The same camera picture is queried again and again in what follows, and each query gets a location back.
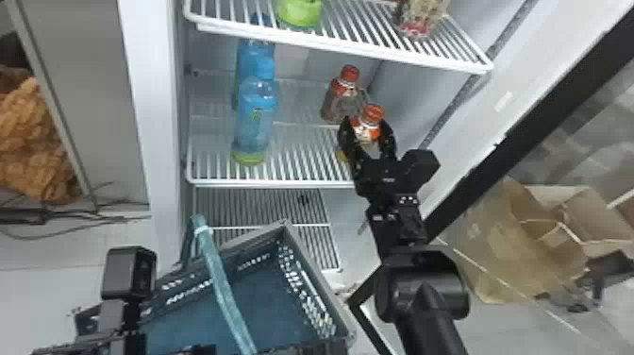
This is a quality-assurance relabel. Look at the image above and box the black cable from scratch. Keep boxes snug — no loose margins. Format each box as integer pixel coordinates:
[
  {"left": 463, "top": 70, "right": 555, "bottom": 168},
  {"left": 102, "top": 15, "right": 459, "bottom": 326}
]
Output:
[
  {"left": 346, "top": 264, "right": 393, "bottom": 355},
  {"left": 0, "top": 182, "right": 151, "bottom": 241}
]

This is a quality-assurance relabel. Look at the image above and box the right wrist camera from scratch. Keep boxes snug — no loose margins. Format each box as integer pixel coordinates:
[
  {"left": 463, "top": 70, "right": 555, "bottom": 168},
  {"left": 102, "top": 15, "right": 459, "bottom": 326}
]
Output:
[{"left": 394, "top": 148, "right": 442, "bottom": 194}]

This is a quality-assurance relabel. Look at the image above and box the blue bottle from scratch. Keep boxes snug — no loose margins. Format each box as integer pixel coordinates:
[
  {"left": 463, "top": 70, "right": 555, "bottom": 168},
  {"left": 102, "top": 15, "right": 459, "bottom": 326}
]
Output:
[
  {"left": 231, "top": 11, "right": 276, "bottom": 111},
  {"left": 230, "top": 57, "right": 280, "bottom": 167}
]

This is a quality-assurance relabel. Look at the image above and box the green bottle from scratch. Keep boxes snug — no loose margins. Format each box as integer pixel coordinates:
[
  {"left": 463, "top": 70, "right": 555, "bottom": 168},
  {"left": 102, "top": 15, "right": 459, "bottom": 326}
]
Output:
[{"left": 273, "top": 0, "right": 325, "bottom": 29}]

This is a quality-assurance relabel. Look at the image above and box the white fridge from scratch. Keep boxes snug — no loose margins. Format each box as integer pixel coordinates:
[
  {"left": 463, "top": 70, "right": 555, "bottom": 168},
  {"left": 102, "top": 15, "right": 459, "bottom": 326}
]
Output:
[{"left": 116, "top": 0, "right": 496, "bottom": 295}]

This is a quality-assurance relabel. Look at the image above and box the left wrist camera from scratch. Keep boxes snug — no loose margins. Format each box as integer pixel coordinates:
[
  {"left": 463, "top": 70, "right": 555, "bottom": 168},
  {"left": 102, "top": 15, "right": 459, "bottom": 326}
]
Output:
[{"left": 100, "top": 245, "right": 159, "bottom": 302}]

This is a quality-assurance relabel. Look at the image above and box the brown bottle with orange cap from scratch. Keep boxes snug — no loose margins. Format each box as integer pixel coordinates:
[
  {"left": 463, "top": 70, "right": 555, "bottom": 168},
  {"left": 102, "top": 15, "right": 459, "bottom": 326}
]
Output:
[
  {"left": 346, "top": 103, "right": 387, "bottom": 161},
  {"left": 319, "top": 64, "right": 371, "bottom": 125}
]

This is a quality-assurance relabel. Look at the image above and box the beige cereal bag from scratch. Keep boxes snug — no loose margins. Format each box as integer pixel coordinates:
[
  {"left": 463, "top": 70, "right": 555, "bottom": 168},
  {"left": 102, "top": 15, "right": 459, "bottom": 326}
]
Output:
[{"left": 392, "top": 0, "right": 452, "bottom": 40}]

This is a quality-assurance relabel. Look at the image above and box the cardboard box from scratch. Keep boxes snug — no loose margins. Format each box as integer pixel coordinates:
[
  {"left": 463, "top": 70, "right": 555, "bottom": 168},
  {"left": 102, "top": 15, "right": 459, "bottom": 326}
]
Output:
[{"left": 458, "top": 176, "right": 634, "bottom": 307}]

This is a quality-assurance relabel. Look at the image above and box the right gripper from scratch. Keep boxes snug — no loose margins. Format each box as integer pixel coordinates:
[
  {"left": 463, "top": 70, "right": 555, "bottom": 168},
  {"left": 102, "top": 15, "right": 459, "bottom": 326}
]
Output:
[{"left": 337, "top": 116, "right": 409, "bottom": 206}]

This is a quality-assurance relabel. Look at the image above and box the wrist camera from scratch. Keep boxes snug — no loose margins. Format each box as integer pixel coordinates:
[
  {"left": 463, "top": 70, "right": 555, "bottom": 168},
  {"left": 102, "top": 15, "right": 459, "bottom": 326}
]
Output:
[
  {"left": 394, "top": 148, "right": 442, "bottom": 194},
  {"left": 100, "top": 245, "right": 159, "bottom": 302}
]

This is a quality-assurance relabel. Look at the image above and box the blue basket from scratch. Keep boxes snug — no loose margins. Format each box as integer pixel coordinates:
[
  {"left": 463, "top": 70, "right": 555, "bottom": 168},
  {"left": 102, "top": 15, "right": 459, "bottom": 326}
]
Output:
[{"left": 74, "top": 214, "right": 356, "bottom": 355}]

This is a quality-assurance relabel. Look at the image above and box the fridge door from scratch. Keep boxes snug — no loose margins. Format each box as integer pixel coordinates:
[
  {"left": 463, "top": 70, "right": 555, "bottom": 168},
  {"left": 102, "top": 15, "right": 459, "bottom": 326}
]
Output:
[{"left": 420, "top": 0, "right": 634, "bottom": 355}]

